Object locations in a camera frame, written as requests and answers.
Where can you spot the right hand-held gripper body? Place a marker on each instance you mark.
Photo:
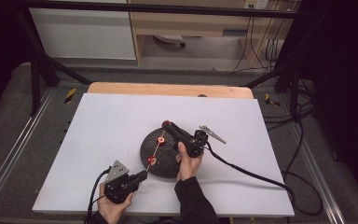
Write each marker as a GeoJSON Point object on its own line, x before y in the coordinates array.
{"type": "Point", "coordinates": [196, 144]}

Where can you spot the white chair base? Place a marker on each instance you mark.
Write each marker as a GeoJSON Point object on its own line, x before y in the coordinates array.
{"type": "Point", "coordinates": [169, 39]}

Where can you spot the black metal frame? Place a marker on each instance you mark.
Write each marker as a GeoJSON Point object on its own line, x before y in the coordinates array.
{"type": "Point", "coordinates": [155, 8]}

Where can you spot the person's left hand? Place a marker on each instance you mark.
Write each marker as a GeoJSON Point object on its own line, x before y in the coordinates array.
{"type": "Point", "coordinates": [113, 210]}

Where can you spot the black round plate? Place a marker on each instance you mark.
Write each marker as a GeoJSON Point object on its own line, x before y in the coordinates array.
{"type": "Point", "coordinates": [164, 158]}

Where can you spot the yellow black floor tape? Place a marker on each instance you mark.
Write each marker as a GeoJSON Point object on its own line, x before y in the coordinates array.
{"type": "Point", "coordinates": [70, 95]}
{"type": "Point", "coordinates": [272, 100]}

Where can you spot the white cabinet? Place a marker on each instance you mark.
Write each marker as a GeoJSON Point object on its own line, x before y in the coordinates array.
{"type": "Point", "coordinates": [84, 34]}

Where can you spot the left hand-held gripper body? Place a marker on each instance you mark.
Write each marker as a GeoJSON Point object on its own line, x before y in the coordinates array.
{"type": "Point", "coordinates": [118, 185]}

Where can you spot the thin wooden skewer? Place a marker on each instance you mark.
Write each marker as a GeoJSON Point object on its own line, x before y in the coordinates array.
{"type": "Point", "coordinates": [156, 151]}

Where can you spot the light wooden desk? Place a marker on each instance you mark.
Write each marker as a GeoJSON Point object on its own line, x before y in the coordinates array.
{"type": "Point", "coordinates": [183, 23]}

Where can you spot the white power strip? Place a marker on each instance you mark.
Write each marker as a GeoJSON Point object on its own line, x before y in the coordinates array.
{"type": "Point", "coordinates": [256, 3]}

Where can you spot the person's right hand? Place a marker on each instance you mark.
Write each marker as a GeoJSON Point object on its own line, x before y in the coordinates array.
{"type": "Point", "coordinates": [188, 166]}

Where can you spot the light wooden table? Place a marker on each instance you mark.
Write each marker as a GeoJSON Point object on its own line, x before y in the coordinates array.
{"type": "Point", "coordinates": [167, 89]}

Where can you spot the aluminium floor rail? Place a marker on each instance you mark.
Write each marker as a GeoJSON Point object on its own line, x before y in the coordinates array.
{"type": "Point", "coordinates": [15, 146]}
{"type": "Point", "coordinates": [318, 174]}

